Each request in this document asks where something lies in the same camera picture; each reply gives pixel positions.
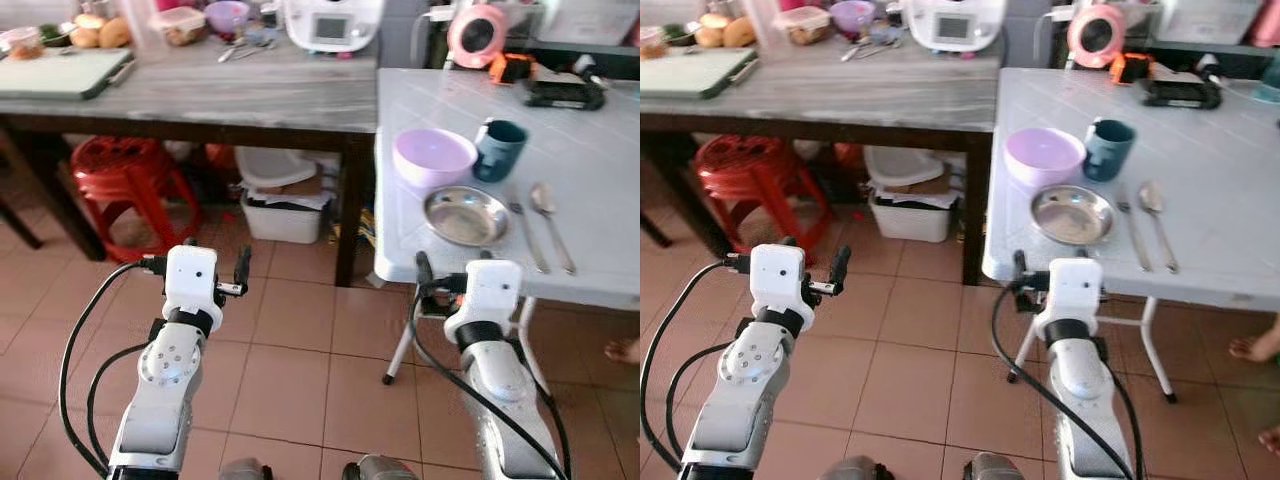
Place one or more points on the round steel plate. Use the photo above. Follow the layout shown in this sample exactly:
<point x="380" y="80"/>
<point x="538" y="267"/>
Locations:
<point x="465" y="215"/>
<point x="1072" y="215"/>

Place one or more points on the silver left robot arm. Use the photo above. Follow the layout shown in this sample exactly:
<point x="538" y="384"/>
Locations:
<point x="745" y="410"/>
<point x="160" y="410"/>

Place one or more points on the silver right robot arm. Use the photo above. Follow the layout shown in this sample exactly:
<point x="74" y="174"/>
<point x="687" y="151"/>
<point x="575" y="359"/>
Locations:
<point x="500" y="390"/>
<point x="1085" y="400"/>

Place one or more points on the steel fork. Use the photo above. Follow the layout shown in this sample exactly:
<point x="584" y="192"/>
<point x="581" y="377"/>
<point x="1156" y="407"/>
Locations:
<point x="1133" y="235"/>
<point x="527" y="235"/>

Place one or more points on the white plastic bin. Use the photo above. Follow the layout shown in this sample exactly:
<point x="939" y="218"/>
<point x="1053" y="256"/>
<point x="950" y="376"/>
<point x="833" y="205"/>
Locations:
<point x="285" y="215"/>
<point x="910" y="215"/>

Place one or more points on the red plastic stool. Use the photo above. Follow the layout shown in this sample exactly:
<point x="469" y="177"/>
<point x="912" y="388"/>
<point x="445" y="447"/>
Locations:
<point x="125" y="165"/>
<point x="750" y="165"/>

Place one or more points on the steel spoon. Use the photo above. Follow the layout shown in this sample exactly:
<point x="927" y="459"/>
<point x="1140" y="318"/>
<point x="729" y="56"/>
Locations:
<point x="1152" y="197"/>
<point x="545" y="198"/>

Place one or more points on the white plastic lid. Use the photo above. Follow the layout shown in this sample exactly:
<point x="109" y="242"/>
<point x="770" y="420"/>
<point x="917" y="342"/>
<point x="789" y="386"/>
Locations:
<point x="900" y="165"/>
<point x="275" y="165"/>

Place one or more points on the large purple plastic bowl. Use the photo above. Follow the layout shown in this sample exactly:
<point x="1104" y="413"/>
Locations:
<point x="435" y="155"/>
<point x="1045" y="155"/>

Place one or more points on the teal mug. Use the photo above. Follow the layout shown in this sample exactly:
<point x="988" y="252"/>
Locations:
<point x="1110" y="150"/>
<point x="500" y="150"/>

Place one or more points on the white folding table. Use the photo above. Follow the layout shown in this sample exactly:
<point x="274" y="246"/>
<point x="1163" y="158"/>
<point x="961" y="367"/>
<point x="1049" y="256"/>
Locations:
<point x="1200" y="180"/>
<point x="580" y="170"/>

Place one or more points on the grey-topped dark wooden table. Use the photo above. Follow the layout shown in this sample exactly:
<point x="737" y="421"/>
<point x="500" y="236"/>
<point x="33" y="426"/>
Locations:
<point x="880" y="95"/>
<point x="250" y="95"/>

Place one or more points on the person's bare foot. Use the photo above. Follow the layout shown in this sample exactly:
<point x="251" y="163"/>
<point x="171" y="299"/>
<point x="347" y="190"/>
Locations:
<point x="625" y="350"/>
<point x="1258" y="348"/>
<point x="1270" y="440"/>

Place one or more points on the grey left robot knee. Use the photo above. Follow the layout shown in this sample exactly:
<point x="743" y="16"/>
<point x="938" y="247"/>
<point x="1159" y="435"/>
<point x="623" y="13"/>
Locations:
<point x="245" y="470"/>
<point x="855" y="470"/>

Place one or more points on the grey robot knee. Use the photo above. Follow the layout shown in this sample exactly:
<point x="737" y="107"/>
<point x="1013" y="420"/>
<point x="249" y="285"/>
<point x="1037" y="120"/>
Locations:
<point x="990" y="467"/>
<point x="380" y="468"/>
<point x="245" y="470"/>
<point x="855" y="470"/>

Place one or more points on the black flat device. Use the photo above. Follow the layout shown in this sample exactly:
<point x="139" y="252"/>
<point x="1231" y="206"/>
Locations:
<point x="562" y="92"/>
<point x="1182" y="92"/>

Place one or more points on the grey right robot knee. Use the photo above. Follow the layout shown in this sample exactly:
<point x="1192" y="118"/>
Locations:
<point x="380" y="468"/>
<point x="990" y="467"/>

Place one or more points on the orange and black device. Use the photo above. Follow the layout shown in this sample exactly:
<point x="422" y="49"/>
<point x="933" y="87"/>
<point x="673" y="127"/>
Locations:
<point x="1130" y="67"/>
<point x="510" y="67"/>

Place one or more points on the green-rimmed white cutting board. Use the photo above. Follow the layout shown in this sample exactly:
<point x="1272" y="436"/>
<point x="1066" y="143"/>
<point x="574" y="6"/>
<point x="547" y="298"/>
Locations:
<point x="55" y="72"/>
<point x="690" y="72"/>

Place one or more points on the steel cutlery piece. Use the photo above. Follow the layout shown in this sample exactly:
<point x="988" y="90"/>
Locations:
<point x="880" y="47"/>
<point x="258" y="47"/>
<point x="855" y="50"/>
<point x="232" y="50"/>

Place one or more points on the brown bread roll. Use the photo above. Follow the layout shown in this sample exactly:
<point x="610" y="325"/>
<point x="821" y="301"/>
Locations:
<point x="715" y="20"/>
<point x="115" y="33"/>
<point x="85" y="38"/>
<point x="740" y="33"/>
<point x="90" y="20"/>
<point x="708" y="38"/>

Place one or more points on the clear rectangular food container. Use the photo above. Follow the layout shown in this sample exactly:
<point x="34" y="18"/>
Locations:
<point x="805" y="27"/>
<point x="180" y="27"/>

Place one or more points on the clear plastic bottle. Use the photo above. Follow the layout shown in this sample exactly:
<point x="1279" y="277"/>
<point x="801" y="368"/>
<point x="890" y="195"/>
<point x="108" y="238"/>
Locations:
<point x="765" y="25"/>
<point x="140" y="25"/>

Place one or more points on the pink round fan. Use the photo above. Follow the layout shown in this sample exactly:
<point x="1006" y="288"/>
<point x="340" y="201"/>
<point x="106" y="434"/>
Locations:
<point x="1097" y="35"/>
<point x="477" y="35"/>

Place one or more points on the dark green bowl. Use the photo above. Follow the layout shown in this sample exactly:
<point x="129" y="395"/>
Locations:
<point x="680" y="35"/>
<point x="55" y="35"/>

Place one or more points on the small purple bowl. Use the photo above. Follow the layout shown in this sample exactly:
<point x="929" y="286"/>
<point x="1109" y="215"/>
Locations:
<point x="852" y="15"/>
<point x="227" y="15"/>

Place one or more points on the round pink-lidded food container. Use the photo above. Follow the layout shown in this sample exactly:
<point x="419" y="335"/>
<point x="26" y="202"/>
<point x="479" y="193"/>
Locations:
<point x="652" y="42"/>
<point x="22" y="43"/>

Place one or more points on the teal cup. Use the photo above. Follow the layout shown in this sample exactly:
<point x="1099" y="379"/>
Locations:
<point x="1270" y="92"/>

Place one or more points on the white kitchen food processor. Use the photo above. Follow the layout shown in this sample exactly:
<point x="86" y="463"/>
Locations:
<point x="955" y="25"/>
<point x="332" y="25"/>

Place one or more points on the grey appliance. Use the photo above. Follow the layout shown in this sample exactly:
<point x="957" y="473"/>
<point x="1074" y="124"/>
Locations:
<point x="1210" y="20"/>

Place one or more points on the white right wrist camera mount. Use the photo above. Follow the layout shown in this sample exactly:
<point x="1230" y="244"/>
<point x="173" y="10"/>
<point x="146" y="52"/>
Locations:
<point x="495" y="290"/>
<point x="1075" y="288"/>

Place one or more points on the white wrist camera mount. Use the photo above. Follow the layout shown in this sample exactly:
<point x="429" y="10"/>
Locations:
<point x="495" y="290"/>
<point x="778" y="280"/>
<point x="190" y="280"/>
<point x="1075" y="288"/>

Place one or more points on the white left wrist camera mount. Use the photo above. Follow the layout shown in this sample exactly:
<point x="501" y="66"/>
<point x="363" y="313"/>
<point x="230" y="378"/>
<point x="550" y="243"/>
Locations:
<point x="778" y="280"/>
<point x="190" y="280"/>

